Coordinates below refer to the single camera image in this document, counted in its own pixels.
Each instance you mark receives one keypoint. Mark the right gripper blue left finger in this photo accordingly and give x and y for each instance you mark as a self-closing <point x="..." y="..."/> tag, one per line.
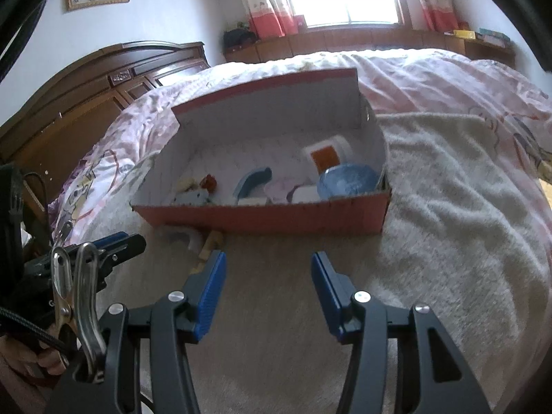
<point x="179" y="318"/>

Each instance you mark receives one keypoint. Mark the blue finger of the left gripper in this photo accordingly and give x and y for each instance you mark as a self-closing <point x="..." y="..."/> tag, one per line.
<point x="130" y="248"/>
<point x="111" y="241"/>

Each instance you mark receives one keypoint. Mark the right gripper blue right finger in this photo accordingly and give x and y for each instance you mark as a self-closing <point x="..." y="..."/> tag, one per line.
<point x="432" y="376"/>

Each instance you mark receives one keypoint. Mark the round wooden chess piece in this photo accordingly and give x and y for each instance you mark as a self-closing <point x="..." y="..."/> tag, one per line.
<point x="186" y="184"/>

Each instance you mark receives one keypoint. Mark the grey plastic plate with studs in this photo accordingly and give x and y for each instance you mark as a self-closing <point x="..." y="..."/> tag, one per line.
<point x="192" y="198"/>

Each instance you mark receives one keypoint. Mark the small red toy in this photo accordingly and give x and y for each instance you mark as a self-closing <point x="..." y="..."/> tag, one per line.
<point x="208" y="183"/>

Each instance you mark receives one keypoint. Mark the pale pink curved piece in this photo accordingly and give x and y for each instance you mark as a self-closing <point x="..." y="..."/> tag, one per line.
<point x="280" y="190"/>

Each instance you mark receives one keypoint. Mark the white USB wall charger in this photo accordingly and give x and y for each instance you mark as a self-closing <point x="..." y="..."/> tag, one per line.
<point x="305" y="195"/>

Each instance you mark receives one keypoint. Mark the blue correction tape dispenser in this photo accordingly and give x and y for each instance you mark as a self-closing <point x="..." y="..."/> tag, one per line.
<point x="347" y="180"/>

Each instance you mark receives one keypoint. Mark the white jar orange label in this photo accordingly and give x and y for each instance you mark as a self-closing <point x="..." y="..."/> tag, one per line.
<point x="325" y="154"/>

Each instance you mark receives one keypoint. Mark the white earbuds charging case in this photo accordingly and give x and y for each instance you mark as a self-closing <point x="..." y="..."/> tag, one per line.
<point x="252" y="201"/>

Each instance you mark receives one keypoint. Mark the person's left hand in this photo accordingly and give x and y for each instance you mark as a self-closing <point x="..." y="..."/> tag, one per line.
<point x="23" y="371"/>

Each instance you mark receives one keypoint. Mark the white curved plastic piece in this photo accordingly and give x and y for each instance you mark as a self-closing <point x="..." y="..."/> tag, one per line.
<point x="189" y="235"/>

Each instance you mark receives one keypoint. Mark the wooden puzzle piece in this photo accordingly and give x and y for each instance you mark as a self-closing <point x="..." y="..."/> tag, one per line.
<point x="215" y="241"/>

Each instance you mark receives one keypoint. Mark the dark wooden headboard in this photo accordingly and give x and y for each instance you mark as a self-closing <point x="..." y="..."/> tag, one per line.
<point x="61" y="122"/>

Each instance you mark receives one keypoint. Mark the cream terry towel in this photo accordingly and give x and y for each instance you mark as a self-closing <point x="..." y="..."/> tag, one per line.
<point x="457" y="235"/>

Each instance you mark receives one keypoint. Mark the red cardboard shoe box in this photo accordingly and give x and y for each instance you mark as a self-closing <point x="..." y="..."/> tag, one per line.
<point x="266" y="123"/>

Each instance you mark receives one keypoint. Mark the dark bag on cabinet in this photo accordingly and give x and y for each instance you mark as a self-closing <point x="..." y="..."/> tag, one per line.
<point x="238" y="38"/>

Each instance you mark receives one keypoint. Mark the left pink white curtain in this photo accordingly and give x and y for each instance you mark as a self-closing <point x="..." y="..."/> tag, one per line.
<point x="271" y="18"/>

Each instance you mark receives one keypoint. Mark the pink checked bed quilt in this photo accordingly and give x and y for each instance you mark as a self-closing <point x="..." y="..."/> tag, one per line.
<point x="516" y="112"/>

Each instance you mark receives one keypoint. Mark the wooden window cabinet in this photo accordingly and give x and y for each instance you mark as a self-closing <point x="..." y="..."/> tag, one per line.
<point x="365" y="38"/>

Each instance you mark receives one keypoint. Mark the green book on cabinet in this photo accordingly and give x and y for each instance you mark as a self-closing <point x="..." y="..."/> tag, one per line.
<point x="495" y="38"/>

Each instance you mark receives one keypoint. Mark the yellow box on cabinet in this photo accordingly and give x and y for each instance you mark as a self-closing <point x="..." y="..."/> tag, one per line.
<point x="465" y="34"/>

